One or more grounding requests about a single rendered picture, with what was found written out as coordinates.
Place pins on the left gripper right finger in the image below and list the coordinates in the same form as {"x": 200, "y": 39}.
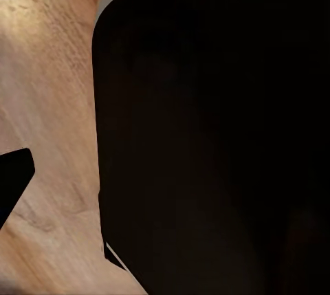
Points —
{"x": 319, "y": 169}

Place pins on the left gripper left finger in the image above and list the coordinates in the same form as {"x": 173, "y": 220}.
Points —
{"x": 16, "y": 171}

